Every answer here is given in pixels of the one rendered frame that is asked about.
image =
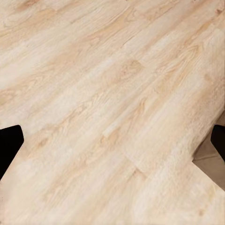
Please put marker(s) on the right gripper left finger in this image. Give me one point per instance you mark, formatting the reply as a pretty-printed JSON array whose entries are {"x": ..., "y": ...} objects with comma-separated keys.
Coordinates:
[{"x": 11, "y": 140}]

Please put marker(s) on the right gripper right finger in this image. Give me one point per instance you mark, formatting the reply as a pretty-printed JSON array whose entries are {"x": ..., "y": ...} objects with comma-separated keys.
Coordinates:
[{"x": 218, "y": 139}]

